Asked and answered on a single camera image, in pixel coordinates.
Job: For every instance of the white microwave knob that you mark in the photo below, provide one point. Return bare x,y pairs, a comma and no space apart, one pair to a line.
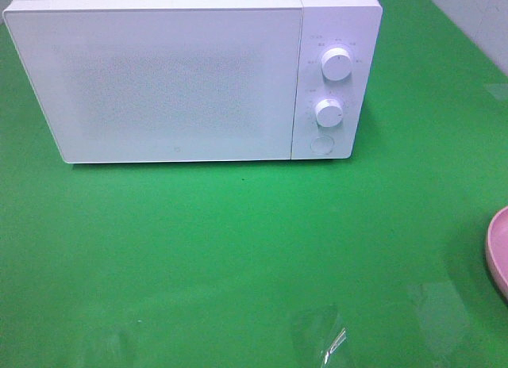
336,64
328,113

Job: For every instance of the pink plate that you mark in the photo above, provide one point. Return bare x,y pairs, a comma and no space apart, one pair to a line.
496,250

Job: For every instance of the white microwave door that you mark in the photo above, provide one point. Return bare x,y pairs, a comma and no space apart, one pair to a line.
129,86

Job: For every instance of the round microwave door button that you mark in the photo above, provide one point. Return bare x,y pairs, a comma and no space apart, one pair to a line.
322,145

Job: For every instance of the white microwave oven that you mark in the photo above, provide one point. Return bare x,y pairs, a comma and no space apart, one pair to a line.
352,24

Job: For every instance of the clear tape patch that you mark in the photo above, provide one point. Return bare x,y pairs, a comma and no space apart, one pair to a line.
441,315
319,337

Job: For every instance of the clear tape patch far right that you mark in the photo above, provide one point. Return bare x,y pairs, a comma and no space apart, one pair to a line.
441,315

